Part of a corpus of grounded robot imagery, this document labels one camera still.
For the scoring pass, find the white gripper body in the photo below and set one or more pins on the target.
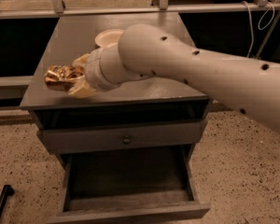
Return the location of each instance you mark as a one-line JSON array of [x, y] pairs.
[[91, 69]]

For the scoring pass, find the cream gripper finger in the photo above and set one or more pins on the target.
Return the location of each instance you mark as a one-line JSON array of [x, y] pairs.
[[81, 61], [80, 88]]

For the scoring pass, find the crushed orange soda can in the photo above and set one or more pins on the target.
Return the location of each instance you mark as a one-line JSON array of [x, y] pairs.
[[63, 77]]

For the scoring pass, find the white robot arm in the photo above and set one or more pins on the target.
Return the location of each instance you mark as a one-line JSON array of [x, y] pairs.
[[249, 86]]

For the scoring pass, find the round metal drawer knob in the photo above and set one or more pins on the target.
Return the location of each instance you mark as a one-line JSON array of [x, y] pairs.
[[127, 140]]

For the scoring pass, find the grey wooden drawer cabinet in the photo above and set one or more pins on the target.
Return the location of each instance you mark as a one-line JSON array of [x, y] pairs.
[[146, 101]]

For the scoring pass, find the closed grey upper drawer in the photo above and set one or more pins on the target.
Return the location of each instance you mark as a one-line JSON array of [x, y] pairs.
[[159, 134]]

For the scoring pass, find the open grey middle drawer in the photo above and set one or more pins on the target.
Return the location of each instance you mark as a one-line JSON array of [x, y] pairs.
[[132, 186]]

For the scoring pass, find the white paper bowl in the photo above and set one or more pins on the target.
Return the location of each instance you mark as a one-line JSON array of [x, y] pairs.
[[108, 38]]

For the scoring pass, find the black bar on floor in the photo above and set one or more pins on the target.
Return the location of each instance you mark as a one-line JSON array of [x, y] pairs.
[[7, 191]]

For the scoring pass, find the metal diagonal strut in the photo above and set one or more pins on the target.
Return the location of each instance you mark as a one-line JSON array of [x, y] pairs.
[[268, 35]]

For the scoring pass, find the grey metal railing frame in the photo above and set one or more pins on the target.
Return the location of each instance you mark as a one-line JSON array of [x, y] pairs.
[[36, 9]]

